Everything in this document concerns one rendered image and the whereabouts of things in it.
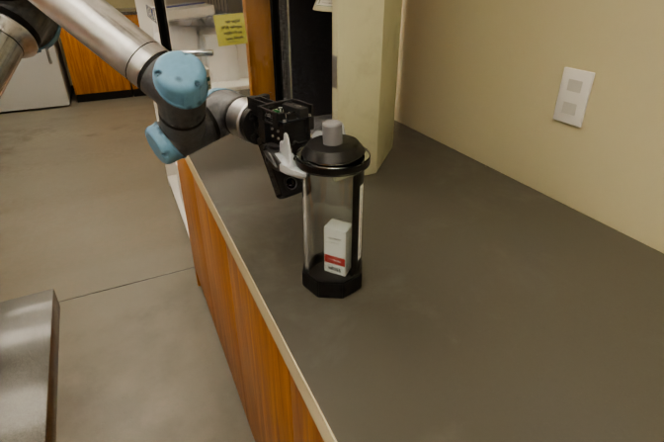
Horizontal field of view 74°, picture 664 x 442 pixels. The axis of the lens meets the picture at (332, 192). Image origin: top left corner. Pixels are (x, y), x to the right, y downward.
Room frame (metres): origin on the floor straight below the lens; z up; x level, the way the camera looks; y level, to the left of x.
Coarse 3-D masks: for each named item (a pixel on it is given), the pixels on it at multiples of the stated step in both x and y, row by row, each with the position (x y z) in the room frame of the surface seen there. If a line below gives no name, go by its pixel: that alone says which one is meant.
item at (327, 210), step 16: (304, 160) 0.57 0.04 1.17; (368, 160) 0.57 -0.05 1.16; (320, 176) 0.54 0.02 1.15; (336, 176) 0.54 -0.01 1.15; (352, 176) 0.56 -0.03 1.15; (304, 192) 0.57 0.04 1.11; (320, 192) 0.55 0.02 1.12; (336, 192) 0.55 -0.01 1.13; (352, 192) 0.56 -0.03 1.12; (304, 208) 0.57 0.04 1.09; (320, 208) 0.55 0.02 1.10; (336, 208) 0.55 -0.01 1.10; (352, 208) 0.56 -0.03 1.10; (304, 224) 0.58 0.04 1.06; (320, 224) 0.55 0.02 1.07; (336, 224) 0.55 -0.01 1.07; (304, 240) 0.58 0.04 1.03; (320, 240) 0.55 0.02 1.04; (336, 240) 0.55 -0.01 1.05; (304, 256) 0.58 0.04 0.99; (320, 256) 0.55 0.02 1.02; (336, 256) 0.55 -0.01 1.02; (320, 272) 0.55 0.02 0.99; (336, 272) 0.55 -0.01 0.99
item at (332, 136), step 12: (336, 120) 0.60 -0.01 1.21; (324, 132) 0.59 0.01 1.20; (336, 132) 0.58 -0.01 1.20; (312, 144) 0.59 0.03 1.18; (324, 144) 0.59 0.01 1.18; (336, 144) 0.58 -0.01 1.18; (348, 144) 0.58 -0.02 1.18; (360, 144) 0.59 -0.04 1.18; (312, 156) 0.56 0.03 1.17; (324, 156) 0.56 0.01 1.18; (336, 156) 0.55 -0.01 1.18; (348, 156) 0.56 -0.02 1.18; (360, 156) 0.57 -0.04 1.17
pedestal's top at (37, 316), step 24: (0, 312) 0.51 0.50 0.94; (24, 312) 0.51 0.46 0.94; (48, 312) 0.51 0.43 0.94; (0, 336) 0.47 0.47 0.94; (24, 336) 0.47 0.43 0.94; (48, 336) 0.47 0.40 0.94; (0, 360) 0.42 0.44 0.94; (24, 360) 0.42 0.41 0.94; (48, 360) 0.42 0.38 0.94; (0, 384) 0.39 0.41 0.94; (24, 384) 0.39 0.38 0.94; (48, 384) 0.39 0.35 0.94; (0, 408) 0.35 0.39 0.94; (24, 408) 0.35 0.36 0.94; (48, 408) 0.36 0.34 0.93; (0, 432) 0.32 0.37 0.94; (24, 432) 0.32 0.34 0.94; (48, 432) 0.33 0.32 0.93
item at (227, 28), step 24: (168, 0) 1.17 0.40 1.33; (192, 0) 1.19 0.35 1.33; (216, 0) 1.21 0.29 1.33; (240, 0) 1.22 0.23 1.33; (264, 0) 1.24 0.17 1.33; (168, 24) 1.17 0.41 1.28; (192, 24) 1.19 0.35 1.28; (216, 24) 1.20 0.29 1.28; (240, 24) 1.22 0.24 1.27; (264, 24) 1.24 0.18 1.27; (192, 48) 1.19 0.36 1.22; (216, 48) 1.20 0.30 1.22; (240, 48) 1.22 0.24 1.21; (264, 48) 1.24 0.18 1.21; (216, 72) 1.20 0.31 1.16; (240, 72) 1.22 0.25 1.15; (264, 72) 1.23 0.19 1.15
